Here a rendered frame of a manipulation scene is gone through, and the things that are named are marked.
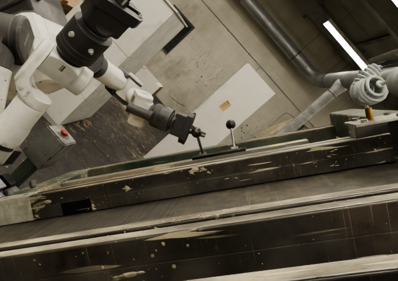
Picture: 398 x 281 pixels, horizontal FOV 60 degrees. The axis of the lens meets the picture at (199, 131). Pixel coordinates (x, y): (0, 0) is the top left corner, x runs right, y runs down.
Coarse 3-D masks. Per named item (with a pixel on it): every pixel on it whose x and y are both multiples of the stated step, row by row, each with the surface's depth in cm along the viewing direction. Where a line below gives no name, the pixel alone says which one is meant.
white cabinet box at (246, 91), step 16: (240, 80) 483; (256, 80) 481; (224, 96) 488; (240, 96) 486; (256, 96) 484; (208, 112) 492; (224, 112) 491; (240, 112) 489; (208, 128) 496; (224, 128) 494; (160, 144) 504; (176, 144) 503; (192, 144) 501; (208, 144) 499
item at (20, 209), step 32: (384, 64) 80; (352, 128) 84; (384, 128) 82; (224, 160) 89; (256, 160) 86; (288, 160) 85; (320, 160) 84; (352, 160) 83; (384, 160) 82; (32, 192) 100; (64, 192) 94; (96, 192) 93; (128, 192) 92; (160, 192) 90; (192, 192) 89; (0, 224) 97
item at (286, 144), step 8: (272, 144) 127; (280, 144) 123; (288, 144) 122; (296, 144) 121; (240, 152) 124; (248, 152) 124; (256, 152) 123; (184, 160) 131; (192, 160) 127; (200, 160) 126; (208, 160) 126; (144, 168) 131; (152, 168) 129; (160, 168) 129; (96, 176) 135; (104, 176) 132; (112, 176) 131; (120, 176) 131; (64, 184) 134; (72, 184) 134
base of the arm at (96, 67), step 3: (102, 54) 126; (99, 57) 125; (102, 57) 127; (99, 60) 126; (102, 60) 127; (96, 63) 124; (99, 63) 126; (102, 63) 127; (90, 66) 122; (93, 66) 124; (96, 66) 125; (99, 66) 127; (90, 69) 123; (93, 69) 124; (96, 69) 125; (99, 69) 127
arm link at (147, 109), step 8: (128, 104) 122; (136, 104) 125; (144, 104) 125; (152, 104) 128; (160, 104) 127; (136, 112) 122; (144, 112) 121; (152, 112) 122; (128, 120) 128; (136, 120) 126; (144, 120) 126; (152, 120) 124
